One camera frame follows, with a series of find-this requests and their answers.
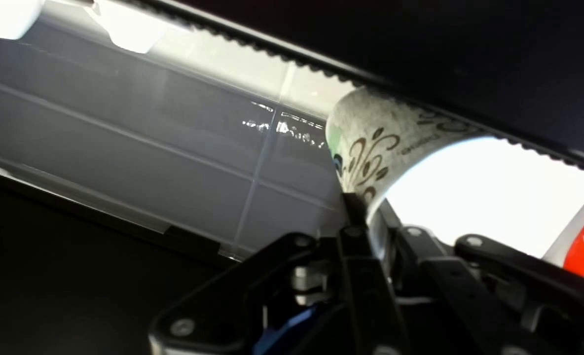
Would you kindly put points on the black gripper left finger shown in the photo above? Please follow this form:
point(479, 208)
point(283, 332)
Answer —
point(273, 296)

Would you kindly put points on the patterned paper cup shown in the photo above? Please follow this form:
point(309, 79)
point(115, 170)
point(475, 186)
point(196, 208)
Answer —
point(372, 139)

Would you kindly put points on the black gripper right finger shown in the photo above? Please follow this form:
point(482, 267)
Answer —
point(522, 302)

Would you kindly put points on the large white plastic fixture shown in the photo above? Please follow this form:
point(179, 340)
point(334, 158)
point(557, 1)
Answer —
point(7, 16)

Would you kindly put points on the small white plastic fixture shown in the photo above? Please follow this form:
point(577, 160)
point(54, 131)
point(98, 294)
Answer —
point(135, 30)

